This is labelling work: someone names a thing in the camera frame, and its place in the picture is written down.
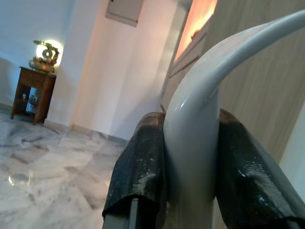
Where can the round glowing wall lamp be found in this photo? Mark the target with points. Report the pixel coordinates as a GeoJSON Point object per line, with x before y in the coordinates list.
{"type": "Point", "coordinates": [59, 51]}

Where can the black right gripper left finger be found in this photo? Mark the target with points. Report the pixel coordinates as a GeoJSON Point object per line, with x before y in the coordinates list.
{"type": "Point", "coordinates": [138, 167]}

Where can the beige wood grain door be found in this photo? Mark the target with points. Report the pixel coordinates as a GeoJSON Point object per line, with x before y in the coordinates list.
{"type": "Point", "coordinates": [262, 83]}

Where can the dark wooden side table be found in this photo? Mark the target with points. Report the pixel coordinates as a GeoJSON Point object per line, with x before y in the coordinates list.
{"type": "Point", "coordinates": [45, 83]}

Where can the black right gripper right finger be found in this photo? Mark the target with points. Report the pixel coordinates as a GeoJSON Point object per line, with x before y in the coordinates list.
{"type": "Point", "coordinates": [245, 179]}

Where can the grey wall panel cover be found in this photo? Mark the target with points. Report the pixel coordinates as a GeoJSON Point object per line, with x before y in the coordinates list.
{"type": "Point", "coordinates": [122, 10]}

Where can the plant ornament in bowl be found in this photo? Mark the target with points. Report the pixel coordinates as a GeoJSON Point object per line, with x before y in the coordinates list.
{"type": "Point", "coordinates": [43, 64]}

